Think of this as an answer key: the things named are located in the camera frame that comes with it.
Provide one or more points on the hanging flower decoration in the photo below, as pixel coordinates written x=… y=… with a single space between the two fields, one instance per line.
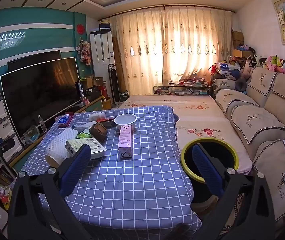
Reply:
x=83 y=51

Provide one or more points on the beige sofa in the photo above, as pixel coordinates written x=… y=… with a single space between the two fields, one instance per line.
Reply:
x=257 y=120

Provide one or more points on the blue and red tissue pack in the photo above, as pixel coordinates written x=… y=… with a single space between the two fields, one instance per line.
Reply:
x=71 y=117

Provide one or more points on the clear water bottle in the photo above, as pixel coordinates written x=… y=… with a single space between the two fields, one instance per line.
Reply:
x=42 y=125

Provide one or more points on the white plastic bowl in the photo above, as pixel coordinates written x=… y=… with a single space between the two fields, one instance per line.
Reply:
x=125 y=120

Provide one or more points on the dark green carton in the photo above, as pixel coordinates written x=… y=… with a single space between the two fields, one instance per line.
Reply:
x=124 y=96

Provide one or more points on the white pill bottle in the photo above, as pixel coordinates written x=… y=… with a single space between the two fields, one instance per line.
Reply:
x=96 y=116

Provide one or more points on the small black television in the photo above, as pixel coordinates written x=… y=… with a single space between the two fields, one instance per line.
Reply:
x=32 y=58

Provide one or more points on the blue checked tablecloth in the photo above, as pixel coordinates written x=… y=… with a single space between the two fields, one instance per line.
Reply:
x=132 y=180

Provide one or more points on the black bin with yellow-green rim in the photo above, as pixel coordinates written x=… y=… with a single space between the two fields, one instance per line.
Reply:
x=222 y=155

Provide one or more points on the cardboard box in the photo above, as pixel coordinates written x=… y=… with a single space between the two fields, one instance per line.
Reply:
x=237 y=40

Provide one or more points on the curtain rod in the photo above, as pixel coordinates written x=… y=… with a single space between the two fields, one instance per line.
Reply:
x=167 y=6

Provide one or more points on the black tube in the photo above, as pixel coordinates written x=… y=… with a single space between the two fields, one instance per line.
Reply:
x=80 y=90

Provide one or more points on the dark neck pillow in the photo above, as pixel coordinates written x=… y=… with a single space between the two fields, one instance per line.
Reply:
x=241 y=84

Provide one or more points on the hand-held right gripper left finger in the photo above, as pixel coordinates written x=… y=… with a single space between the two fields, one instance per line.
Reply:
x=76 y=167

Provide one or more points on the black tower fan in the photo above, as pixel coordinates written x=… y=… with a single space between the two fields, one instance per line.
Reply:
x=114 y=85

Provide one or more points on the green and white drink bottle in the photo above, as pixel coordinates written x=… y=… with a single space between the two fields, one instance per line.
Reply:
x=83 y=135

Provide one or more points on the cream embroidered curtain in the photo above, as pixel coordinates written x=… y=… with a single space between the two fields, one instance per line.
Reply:
x=157 y=55

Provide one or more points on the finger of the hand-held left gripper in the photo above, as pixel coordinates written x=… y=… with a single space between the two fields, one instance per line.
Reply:
x=2 y=145

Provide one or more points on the large curved television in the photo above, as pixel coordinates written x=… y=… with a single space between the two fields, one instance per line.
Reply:
x=37 y=92

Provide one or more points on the floral bed sheet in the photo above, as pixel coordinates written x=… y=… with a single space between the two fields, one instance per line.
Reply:
x=202 y=120

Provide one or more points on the small brown box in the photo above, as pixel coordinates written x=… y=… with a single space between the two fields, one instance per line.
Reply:
x=98 y=131

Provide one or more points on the white foam fruit net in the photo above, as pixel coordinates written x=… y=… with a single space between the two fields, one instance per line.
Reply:
x=57 y=142

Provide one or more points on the pink carton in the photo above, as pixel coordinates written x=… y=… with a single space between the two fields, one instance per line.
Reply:
x=125 y=140

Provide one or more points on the cluttered glass coffee table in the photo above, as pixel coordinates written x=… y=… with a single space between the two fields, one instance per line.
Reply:
x=182 y=87

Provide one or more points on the red foil wrapper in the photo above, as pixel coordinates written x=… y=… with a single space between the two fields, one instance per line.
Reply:
x=106 y=120

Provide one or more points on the red round wall ornament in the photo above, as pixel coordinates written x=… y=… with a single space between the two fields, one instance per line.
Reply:
x=81 y=28

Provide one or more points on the white and green medicine box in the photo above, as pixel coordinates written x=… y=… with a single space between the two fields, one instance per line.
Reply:
x=92 y=145

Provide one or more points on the row of plush toys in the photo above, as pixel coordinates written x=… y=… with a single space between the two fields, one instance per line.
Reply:
x=275 y=62

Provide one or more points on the white standing air conditioner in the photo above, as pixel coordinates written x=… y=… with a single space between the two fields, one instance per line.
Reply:
x=102 y=50

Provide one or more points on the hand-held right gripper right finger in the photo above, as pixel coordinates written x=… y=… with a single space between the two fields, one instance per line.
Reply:
x=205 y=170

